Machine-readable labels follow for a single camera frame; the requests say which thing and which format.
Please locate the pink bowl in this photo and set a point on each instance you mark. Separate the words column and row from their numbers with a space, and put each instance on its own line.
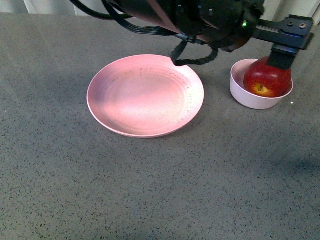
column 246, row 98

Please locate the red apple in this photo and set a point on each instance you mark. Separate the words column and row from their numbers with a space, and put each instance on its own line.
column 265, row 80

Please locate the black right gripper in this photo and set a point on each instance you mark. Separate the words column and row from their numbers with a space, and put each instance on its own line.
column 289, row 35

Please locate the pink plate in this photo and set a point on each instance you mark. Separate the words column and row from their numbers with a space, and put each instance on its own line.
column 145, row 96

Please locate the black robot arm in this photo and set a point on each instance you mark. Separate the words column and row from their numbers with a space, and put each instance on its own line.
column 226, row 25

